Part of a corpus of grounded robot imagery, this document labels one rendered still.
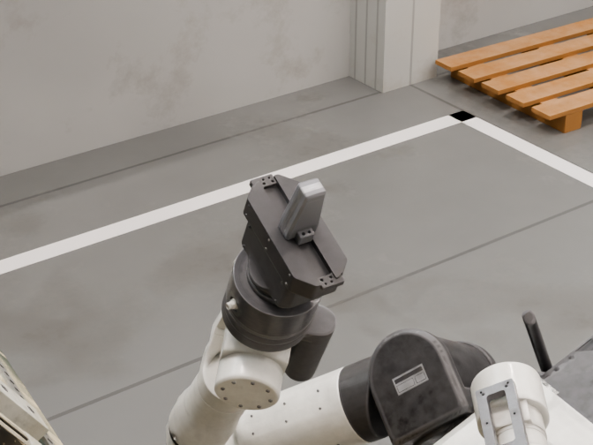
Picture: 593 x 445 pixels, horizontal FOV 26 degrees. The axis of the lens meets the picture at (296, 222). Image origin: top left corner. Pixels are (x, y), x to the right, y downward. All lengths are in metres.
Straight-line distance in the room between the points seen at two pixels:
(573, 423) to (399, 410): 0.19
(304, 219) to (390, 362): 0.32
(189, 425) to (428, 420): 0.26
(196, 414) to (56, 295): 2.71
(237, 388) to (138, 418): 2.28
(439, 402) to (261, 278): 0.28
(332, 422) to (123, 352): 2.39
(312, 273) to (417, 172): 3.67
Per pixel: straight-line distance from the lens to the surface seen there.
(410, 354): 1.37
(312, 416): 1.44
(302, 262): 1.12
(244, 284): 1.19
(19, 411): 1.97
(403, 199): 4.58
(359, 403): 1.41
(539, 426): 1.18
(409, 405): 1.37
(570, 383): 1.32
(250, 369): 1.25
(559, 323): 3.96
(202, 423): 1.40
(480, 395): 1.17
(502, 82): 5.35
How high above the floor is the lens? 2.14
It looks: 29 degrees down
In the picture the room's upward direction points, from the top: straight up
